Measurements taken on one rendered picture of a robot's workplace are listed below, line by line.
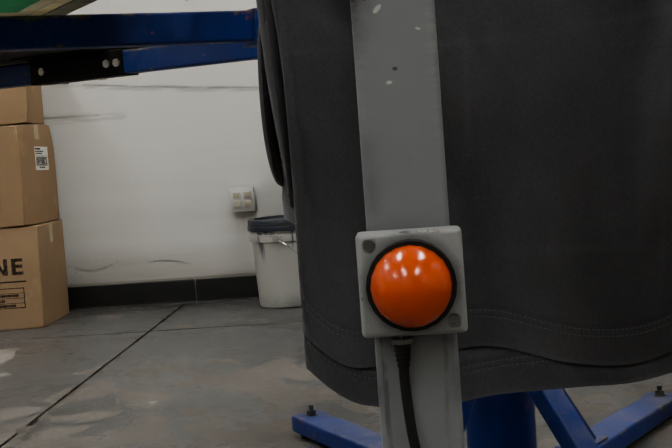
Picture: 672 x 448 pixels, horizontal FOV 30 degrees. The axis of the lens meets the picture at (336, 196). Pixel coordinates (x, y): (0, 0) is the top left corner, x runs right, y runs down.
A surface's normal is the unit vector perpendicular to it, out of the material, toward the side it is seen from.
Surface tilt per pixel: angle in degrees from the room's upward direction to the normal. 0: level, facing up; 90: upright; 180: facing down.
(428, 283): 80
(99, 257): 90
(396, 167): 90
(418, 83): 90
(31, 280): 90
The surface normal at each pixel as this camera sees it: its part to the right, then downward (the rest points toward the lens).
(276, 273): -0.31, 0.13
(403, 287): -0.24, -0.10
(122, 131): -0.07, 0.06
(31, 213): 0.99, -0.04
